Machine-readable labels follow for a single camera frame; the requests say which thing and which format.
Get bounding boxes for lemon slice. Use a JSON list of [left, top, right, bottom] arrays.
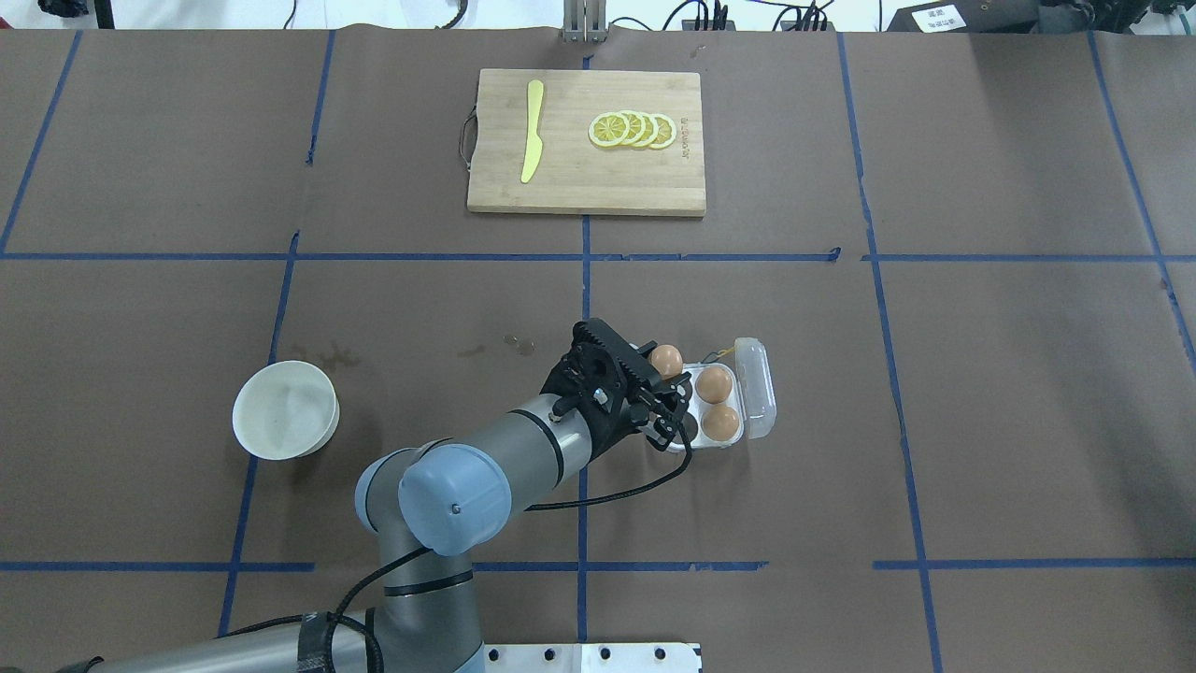
[[587, 112, 631, 148], [634, 112, 661, 148], [620, 109, 647, 146], [649, 114, 676, 149]]

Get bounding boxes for white bowl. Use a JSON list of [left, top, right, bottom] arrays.
[[232, 361, 340, 461]]

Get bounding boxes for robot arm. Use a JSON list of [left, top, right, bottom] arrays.
[[71, 319, 691, 672]]

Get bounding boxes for brown egg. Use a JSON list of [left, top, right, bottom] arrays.
[[701, 404, 742, 446], [692, 365, 734, 405], [648, 344, 685, 380]]

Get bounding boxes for wooden cutting board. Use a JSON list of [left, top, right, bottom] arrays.
[[466, 68, 706, 218]]

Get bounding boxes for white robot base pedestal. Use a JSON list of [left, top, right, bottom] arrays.
[[460, 642, 704, 672]]

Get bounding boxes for yellow plastic knife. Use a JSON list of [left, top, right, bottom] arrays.
[[520, 79, 544, 184]]

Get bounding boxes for aluminium frame post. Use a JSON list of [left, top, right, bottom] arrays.
[[561, 0, 609, 44]]

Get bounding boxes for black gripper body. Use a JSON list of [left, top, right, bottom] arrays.
[[541, 318, 692, 459]]

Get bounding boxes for clear plastic egg box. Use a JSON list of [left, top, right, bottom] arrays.
[[649, 336, 779, 452]]

